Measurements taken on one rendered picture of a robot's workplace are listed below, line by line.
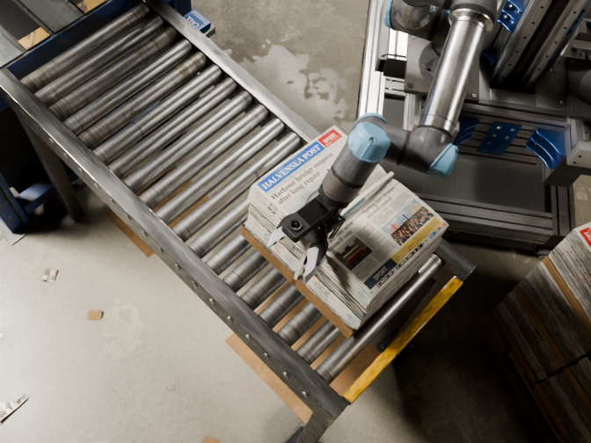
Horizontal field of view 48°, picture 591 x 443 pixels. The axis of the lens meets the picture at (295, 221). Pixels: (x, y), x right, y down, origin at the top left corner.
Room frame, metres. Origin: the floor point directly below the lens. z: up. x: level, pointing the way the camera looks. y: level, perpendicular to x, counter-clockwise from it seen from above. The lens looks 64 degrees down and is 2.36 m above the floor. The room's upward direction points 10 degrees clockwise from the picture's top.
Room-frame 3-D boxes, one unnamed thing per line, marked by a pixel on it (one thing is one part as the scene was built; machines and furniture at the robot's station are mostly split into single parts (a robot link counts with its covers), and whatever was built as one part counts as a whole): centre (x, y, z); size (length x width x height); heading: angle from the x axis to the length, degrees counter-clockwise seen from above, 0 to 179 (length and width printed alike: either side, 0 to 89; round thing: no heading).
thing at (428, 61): (1.37, -0.36, 0.87); 0.15 x 0.15 x 0.10
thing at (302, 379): (0.70, 0.37, 0.74); 1.34 x 0.05 x 0.12; 54
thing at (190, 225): (0.87, 0.17, 0.77); 0.47 x 0.05 x 0.05; 144
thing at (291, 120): (1.11, 0.07, 0.74); 1.34 x 0.05 x 0.12; 54
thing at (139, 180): (0.98, 0.33, 0.77); 0.47 x 0.05 x 0.05; 144
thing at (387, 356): (0.51, -0.31, 0.81); 0.43 x 0.03 x 0.02; 144
